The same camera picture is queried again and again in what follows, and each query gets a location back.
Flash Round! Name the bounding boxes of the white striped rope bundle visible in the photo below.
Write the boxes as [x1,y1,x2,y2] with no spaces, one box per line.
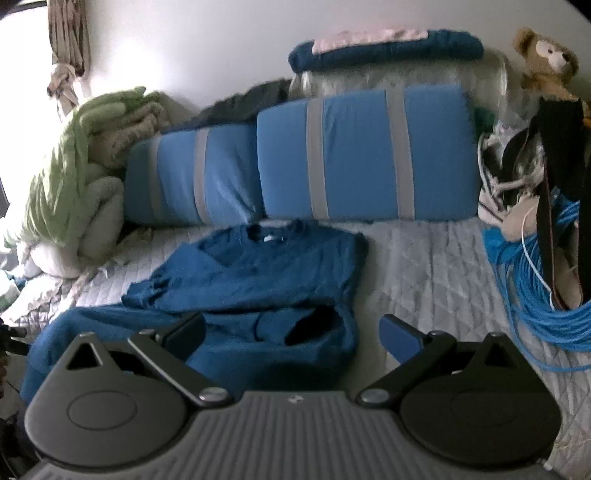
[475,131,550,224]

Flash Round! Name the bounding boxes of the brown teddy bear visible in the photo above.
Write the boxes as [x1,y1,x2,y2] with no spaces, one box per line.
[512,27,583,102]

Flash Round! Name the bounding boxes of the black strap bag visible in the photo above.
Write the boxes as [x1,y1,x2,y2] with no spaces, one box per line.
[501,97,591,310]

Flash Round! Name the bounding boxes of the clear plastic storage bag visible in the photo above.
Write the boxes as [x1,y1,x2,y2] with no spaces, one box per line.
[291,51,511,125]

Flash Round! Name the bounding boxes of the blue grey-striped pillow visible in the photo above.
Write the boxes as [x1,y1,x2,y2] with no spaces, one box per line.
[255,84,481,222]
[122,122,266,227]

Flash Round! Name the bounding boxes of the pink cloth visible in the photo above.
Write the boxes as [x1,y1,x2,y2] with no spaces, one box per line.
[311,28,430,54]

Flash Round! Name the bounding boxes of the folded dark blue garment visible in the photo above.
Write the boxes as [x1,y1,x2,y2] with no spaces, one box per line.
[288,28,485,73]

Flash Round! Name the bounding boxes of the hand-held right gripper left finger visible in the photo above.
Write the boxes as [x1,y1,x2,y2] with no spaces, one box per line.
[65,312,232,408]

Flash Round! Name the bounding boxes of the blue sweatshirt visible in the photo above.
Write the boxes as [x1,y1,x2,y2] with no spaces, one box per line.
[21,220,370,407]

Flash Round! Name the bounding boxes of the floral curtain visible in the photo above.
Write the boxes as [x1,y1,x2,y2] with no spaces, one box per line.
[46,0,90,116]

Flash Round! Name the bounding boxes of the black garment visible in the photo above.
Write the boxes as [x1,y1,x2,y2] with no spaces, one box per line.
[173,79,294,132]

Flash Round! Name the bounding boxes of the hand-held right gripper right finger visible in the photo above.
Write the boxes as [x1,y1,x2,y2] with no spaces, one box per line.
[356,315,529,407]

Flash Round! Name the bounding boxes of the dark metal stand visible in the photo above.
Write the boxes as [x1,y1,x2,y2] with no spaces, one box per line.
[0,318,28,398]

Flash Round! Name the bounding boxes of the blue cable coil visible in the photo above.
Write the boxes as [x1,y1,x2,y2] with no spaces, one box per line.
[482,189,591,374]

